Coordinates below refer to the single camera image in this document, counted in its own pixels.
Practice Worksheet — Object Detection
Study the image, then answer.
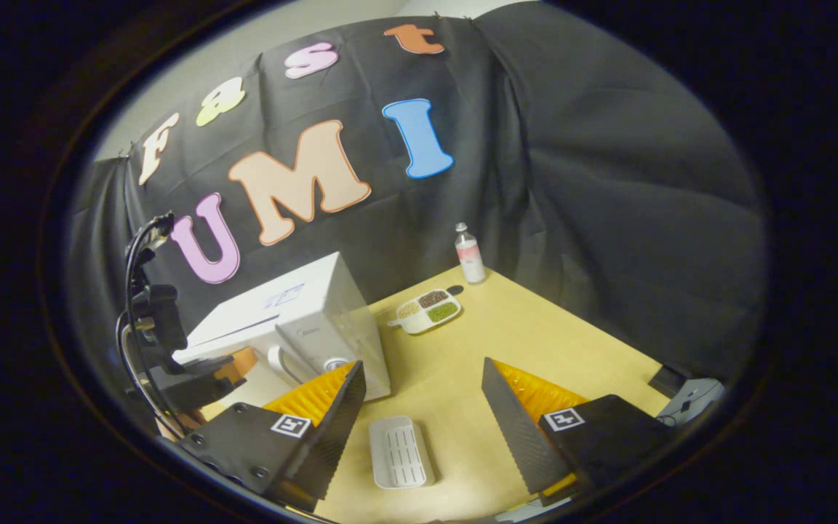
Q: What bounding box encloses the white divided plate of beans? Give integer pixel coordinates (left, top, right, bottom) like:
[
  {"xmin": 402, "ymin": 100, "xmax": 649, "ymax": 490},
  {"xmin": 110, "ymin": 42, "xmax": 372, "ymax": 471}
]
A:
[{"xmin": 387, "ymin": 288, "xmax": 463, "ymax": 336}]

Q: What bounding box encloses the white rectangular tray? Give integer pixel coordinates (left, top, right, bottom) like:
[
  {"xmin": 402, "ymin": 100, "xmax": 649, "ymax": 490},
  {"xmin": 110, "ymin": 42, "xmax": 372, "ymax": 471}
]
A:
[{"xmin": 368, "ymin": 415, "xmax": 436, "ymax": 490}]

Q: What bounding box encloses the white microwave oven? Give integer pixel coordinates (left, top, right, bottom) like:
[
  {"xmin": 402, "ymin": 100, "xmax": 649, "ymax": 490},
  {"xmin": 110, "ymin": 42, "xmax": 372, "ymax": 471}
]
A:
[{"xmin": 172, "ymin": 251, "xmax": 393, "ymax": 403}]

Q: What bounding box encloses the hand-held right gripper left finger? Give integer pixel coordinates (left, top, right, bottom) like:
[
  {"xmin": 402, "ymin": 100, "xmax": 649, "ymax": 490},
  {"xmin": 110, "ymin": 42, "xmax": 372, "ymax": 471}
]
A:
[{"xmin": 174, "ymin": 362, "xmax": 367, "ymax": 513}]

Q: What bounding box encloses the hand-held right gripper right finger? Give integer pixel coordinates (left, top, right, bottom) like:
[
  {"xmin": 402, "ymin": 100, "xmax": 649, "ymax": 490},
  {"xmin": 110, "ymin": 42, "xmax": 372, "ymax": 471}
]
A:
[{"xmin": 479, "ymin": 357, "xmax": 678, "ymax": 516}]

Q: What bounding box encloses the grey box with cables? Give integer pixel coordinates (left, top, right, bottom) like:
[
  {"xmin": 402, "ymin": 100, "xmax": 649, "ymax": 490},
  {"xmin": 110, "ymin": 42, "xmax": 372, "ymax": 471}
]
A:
[{"xmin": 647, "ymin": 363, "xmax": 726, "ymax": 429}]

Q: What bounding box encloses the black backdrop cloth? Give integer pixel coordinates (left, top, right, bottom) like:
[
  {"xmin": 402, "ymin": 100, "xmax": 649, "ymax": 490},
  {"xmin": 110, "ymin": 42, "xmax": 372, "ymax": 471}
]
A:
[{"xmin": 66, "ymin": 0, "xmax": 765, "ymax": 379}]

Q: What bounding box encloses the clear bottle with pink label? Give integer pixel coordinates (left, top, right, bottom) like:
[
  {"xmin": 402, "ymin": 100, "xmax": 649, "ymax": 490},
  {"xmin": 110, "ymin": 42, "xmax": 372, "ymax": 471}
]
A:
[{"xmin": 454, "ymin": 222, "xmax": 487, "ymax": 285}]

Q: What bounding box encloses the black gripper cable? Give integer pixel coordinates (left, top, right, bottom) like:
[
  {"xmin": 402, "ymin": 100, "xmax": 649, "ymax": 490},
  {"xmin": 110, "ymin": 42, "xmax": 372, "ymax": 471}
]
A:
[{"xmin": 115, "ymin": 210, "xmax": 177, "ymax": 437}]

